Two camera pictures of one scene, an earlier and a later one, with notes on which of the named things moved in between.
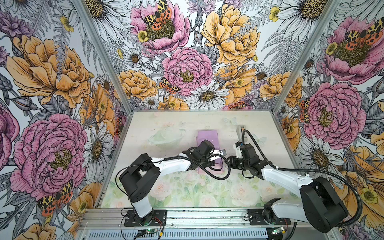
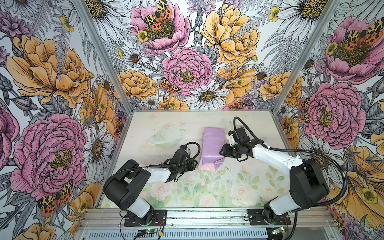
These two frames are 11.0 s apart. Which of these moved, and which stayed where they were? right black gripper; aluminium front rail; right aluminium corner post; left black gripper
Moved: left black gripper; right black gripper
Stayed: aluminium front rail; right aluminium corner post
